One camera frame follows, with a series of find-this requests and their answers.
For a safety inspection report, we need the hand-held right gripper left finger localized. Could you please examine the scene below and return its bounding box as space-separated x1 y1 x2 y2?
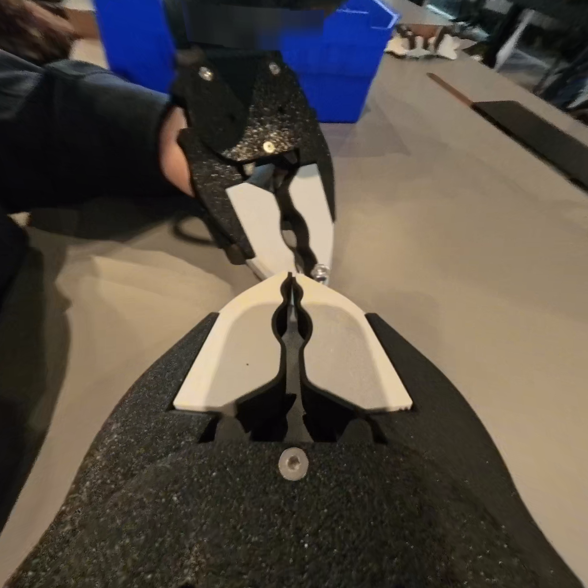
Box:
173 271 295 420

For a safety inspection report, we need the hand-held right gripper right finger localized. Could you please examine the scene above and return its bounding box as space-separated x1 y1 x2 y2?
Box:
292 273 413 416

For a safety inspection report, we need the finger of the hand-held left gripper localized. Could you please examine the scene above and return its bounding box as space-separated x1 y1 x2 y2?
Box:
226 181 307 282
284 162 335 276

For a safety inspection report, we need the person's left forearm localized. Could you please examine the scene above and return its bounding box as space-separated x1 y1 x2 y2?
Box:
0 48 177 217

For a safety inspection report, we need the person's left hand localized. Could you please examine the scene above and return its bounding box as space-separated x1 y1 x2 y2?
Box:
158 107 196 198

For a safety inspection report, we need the blue plastic bin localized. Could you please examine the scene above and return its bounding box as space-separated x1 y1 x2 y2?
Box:
93 0 401 124

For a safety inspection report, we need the black office chair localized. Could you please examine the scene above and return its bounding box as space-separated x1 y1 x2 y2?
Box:
498 0 588 111

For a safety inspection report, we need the black table cable flap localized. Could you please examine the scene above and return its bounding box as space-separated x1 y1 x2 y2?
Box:
473 100 588 190

